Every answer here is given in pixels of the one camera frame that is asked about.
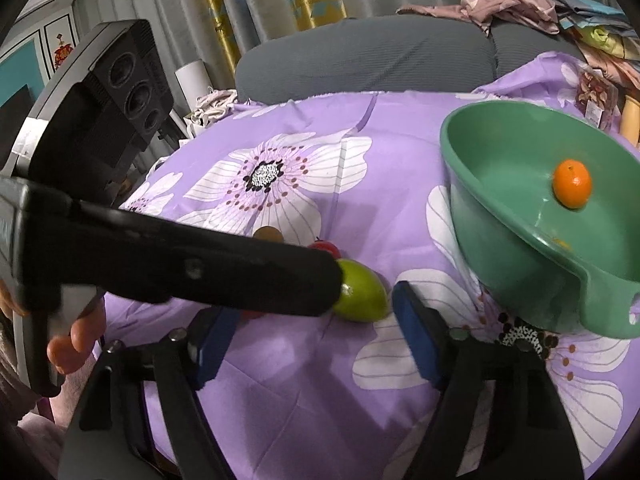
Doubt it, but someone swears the yellow-brown longan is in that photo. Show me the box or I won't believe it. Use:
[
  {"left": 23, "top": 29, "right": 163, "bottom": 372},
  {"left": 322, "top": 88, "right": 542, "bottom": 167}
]
[{"left": 253, "top": 226, "right": 284, "bottom": 243}]

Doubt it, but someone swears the green tomato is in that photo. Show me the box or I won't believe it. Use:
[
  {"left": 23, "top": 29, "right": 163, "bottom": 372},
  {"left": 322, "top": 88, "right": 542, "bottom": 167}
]
[{"left": 332, "top": 259, "right": 390, "bottom": 323}]

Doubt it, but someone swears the green plastic bowl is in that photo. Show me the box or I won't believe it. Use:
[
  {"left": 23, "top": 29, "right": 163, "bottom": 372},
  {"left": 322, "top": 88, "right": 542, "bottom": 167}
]
[{"left": 440, "top": 100, "right": 639, "bottom": 339}]

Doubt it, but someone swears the red tomato with stem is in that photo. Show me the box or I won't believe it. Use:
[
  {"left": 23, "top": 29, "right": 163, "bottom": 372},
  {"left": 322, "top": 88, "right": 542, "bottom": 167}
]
[{"left": 309, "top": 238, "right": 342, "bottom": 259}]

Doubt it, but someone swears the orange mandarin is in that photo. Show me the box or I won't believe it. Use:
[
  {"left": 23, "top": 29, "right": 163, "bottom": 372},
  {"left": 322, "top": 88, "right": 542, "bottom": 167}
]
[{"left": 552, "top": 159, "right": 592, "bottom": 210}]

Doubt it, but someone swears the person left hand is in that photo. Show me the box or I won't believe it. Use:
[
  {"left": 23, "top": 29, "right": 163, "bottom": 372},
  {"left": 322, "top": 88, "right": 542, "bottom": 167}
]
[{"left": 47, "top": 297, "right": 106, "bottom": 375}]

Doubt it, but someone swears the red chinese knot decoration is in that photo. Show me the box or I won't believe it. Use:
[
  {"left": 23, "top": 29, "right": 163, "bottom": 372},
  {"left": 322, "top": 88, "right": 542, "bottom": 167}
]
[{"left": 53, "top": 34, "right": 74, "bottom": 70}]

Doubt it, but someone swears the white paper roll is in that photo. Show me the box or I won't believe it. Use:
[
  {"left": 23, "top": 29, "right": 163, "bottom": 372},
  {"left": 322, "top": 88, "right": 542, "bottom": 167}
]
[{"left": 175, "top": 60, "right": 213, "bottom": 110}]

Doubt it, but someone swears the purple floral tablecloth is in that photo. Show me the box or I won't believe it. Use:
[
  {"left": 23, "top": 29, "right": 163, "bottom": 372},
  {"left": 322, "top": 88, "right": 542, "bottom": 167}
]
[{"left": 94, "top": 51, "right": 640, "bottom": 480}]

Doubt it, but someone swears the grey sofa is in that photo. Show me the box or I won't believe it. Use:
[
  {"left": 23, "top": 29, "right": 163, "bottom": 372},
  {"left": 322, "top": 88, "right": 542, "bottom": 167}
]
[{"left": 235, "top": 14, "right": 582, "bottom": 104}]

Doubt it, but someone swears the yellow bottle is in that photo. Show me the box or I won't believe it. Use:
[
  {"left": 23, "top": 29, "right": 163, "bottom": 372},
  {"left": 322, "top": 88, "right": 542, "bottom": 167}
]
[{"left": 620, "top": 94, "right": 640, "bottom": 148}]

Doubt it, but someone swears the dried fruit snack box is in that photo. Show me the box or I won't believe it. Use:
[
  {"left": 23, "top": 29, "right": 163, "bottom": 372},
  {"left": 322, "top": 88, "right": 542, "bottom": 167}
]
[{"left": 575, "top": 67, "right": 618, "bottom": 131}]

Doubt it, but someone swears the stack of folded clothes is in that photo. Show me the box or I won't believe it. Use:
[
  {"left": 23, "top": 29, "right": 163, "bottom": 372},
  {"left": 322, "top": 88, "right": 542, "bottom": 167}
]
[{"left": 553, "top": 0, "right": 639, "bottom": 92}]

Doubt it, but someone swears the pink crumpled cloth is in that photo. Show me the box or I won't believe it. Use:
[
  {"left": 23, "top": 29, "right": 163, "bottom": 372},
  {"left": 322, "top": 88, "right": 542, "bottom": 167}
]
[{"left": 396, "top": 0, "right": 560, "bottom": 36}]

